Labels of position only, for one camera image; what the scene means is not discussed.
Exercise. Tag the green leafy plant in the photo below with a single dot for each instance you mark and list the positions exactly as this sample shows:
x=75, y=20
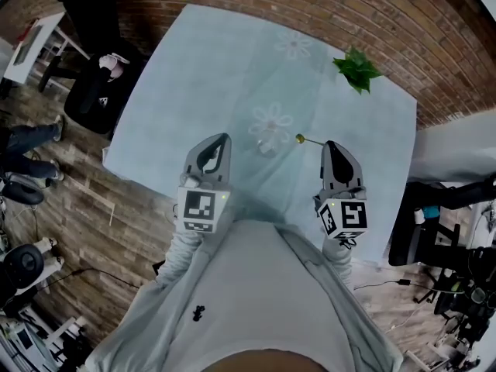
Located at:
x=355, y=70

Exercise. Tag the person's grey shirt torso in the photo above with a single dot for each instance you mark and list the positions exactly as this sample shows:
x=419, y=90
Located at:
x=255, y=285

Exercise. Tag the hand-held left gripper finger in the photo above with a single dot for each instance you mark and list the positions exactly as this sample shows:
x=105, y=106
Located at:
x=227, y=161
x=193, y=156

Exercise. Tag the black round stool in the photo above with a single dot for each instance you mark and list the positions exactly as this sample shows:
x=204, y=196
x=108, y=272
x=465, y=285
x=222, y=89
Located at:
x=21, y=194

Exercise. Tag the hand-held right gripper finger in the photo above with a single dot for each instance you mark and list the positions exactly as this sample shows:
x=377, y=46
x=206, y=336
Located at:
x=354, y=165
x=326, y=165

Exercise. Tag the pink white object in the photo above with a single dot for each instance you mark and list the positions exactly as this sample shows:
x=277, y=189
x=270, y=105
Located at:
x=111, y=65

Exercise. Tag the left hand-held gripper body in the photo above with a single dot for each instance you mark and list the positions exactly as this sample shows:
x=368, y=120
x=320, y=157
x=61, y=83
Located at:
x=199, y=207

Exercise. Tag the light blue flowered tablecloth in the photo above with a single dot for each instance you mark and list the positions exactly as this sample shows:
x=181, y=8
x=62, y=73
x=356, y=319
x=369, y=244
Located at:
x=193, y=91

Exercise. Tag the black wheeled chair base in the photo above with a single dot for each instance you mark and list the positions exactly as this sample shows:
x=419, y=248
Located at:
x=461, y=297

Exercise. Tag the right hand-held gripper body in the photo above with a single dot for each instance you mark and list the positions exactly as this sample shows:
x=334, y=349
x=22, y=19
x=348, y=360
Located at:
x=345, y=215

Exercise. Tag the white desk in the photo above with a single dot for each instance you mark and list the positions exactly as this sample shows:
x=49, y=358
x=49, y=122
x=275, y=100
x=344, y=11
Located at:
x=27, y=49

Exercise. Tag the yellow-headed spoon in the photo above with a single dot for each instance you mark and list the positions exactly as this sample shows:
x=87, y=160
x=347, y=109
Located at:
x=300, y=138

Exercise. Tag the grey white table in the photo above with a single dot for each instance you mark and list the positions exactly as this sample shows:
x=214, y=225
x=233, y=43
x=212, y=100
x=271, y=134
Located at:
x=453, y=149

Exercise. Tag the white device with black disc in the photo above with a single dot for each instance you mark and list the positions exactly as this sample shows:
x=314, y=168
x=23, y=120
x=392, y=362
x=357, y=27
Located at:
x=23, y=266

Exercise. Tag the person's right forearm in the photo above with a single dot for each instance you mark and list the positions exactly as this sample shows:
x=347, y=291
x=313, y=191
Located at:
x=337, y=260

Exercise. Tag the clear glass cup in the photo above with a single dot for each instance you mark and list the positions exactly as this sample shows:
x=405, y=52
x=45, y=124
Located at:
x=267, y=145

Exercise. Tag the person's left forearm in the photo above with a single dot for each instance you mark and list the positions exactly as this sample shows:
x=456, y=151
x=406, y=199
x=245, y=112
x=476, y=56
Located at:
x=182, y=258

